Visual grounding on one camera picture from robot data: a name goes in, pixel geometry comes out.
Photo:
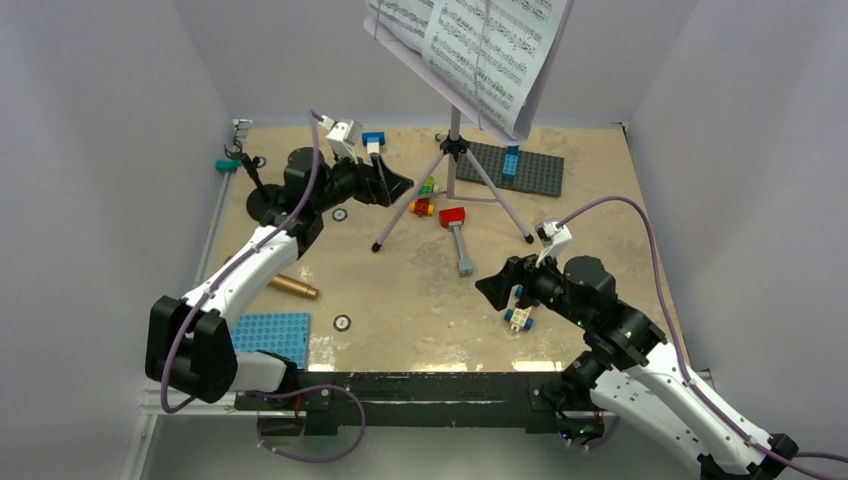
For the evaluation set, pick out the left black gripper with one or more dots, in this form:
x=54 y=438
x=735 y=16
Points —
x=378 y=183

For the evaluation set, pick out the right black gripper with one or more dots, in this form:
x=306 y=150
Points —
x=497 y=287

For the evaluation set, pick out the black microphone stand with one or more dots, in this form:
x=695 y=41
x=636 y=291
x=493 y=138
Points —
x=263 y=204

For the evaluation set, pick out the gold microphone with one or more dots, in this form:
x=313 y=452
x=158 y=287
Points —
x=295 y=287

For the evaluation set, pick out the white sheet music pages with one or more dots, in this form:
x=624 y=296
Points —
x=490 y=59

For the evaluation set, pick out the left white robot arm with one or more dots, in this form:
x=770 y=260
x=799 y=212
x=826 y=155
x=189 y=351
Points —
x=189 y=344

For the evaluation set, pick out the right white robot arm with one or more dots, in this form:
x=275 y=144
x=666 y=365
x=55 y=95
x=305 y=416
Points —
x=631 y=370

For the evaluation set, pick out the white brick car blue wheels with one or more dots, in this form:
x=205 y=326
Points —
x=519 y=316

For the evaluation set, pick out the red brick yellow wheels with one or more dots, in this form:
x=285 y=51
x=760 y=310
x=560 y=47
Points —
x=422 y=207

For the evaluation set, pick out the green brick toy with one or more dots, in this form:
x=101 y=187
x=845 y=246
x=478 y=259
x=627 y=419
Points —
x=428 y=188

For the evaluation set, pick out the blue and white bricks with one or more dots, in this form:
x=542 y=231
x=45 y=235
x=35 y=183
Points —
x=373 y=142

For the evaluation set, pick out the poker chip near centre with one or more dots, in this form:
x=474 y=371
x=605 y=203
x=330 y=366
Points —
x=339 y=214

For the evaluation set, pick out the red and grey brick hammer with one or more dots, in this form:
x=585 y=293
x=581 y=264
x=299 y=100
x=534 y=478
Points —
x=452 y=219

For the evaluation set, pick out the dark grey building baseplate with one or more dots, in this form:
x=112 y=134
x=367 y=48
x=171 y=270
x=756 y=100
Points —
x=537 y=173

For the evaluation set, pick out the blue brick stack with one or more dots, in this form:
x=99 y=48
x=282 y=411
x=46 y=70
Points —
x=510 y=163

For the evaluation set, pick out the poker chip near front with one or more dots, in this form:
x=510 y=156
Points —
x=342 y=323

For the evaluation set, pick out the teal clamp hook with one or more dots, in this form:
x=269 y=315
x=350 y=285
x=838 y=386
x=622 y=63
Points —
x=226 y=166

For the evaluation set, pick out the light blue building baseplate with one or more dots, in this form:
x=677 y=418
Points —
x=286 y=334

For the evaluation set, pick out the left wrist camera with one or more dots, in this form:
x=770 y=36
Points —
x=342 y=136

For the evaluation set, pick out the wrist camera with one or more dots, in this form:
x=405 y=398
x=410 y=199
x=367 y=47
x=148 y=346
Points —
x=554 y=236
x=342 y=136

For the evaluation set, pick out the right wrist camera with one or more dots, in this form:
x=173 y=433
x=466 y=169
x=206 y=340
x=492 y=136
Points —
x=554 y=236

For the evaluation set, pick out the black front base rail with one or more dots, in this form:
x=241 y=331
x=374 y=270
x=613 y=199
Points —
x=535 y=402

